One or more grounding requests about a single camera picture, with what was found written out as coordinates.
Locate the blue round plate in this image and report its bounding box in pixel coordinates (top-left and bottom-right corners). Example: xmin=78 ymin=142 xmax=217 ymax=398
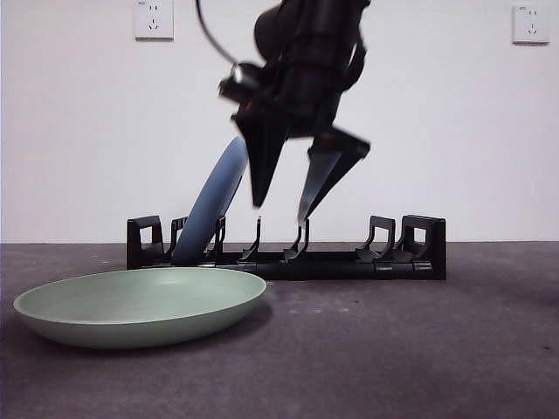
xmin=172 ymin=136 xmax=249 ymax=266

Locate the green round plate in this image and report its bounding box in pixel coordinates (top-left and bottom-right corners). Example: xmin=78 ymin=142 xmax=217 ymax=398
xmin=12 ymin=267 xmax=267 ymax=349

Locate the black plate rack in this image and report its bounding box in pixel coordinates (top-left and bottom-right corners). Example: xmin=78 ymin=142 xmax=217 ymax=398
xmin=126 ymin=215 xmax=447 ymax=281

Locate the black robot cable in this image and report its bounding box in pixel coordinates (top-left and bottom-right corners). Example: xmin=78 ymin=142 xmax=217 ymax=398
xmin=195 ymin=0 xmax=244 ymax=67

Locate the white wall socket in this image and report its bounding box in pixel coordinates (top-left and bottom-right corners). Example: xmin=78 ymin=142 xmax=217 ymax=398
xmin=512 ymin=4 xmax=550 ymax=45
xmin=134 ymin=0 xmax=175 ymax=43

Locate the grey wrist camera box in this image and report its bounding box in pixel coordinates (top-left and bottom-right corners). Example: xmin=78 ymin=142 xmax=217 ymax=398
xmin=217 ymin=62 xmax=266 ymax=104

